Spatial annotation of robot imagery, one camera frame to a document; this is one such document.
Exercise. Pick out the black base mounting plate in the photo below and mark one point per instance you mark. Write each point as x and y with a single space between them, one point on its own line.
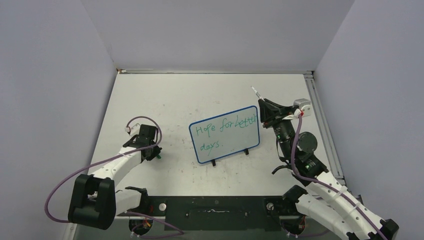
225 213

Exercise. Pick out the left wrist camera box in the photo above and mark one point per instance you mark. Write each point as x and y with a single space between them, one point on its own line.
132 130

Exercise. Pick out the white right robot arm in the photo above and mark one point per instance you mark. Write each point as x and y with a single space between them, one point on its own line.
320 196

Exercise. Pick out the aluminium table edge rail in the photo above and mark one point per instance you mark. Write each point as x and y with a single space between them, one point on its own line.
158 71

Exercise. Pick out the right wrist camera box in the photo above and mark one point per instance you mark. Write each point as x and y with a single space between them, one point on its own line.
304 107

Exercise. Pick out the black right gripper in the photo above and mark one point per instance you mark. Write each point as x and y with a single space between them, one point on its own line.
265 111

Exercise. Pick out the white whiteboard marker pen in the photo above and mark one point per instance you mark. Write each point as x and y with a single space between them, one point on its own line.
258 95

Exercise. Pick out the aluminium frame rail right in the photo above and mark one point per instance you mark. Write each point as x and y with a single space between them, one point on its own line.
328 142

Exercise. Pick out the blue framed whiteboard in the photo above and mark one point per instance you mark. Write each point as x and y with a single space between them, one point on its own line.
225 134

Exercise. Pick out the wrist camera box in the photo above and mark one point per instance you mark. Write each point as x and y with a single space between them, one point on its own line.
304 107
132 130

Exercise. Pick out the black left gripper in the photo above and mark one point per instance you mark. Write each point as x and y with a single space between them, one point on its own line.
155 152

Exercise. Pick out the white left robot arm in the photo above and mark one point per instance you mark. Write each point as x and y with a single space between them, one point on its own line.
95 201

